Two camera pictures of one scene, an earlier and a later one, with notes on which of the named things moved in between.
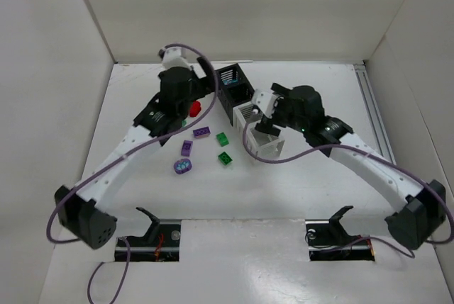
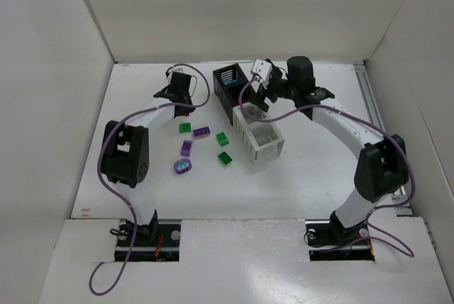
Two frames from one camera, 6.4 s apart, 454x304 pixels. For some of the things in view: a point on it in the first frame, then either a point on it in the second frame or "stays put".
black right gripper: (271, 124) -> (264, 93)
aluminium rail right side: (379, 126) stays put
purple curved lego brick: (186, 148) stays put
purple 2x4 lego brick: (201, 132) stays put
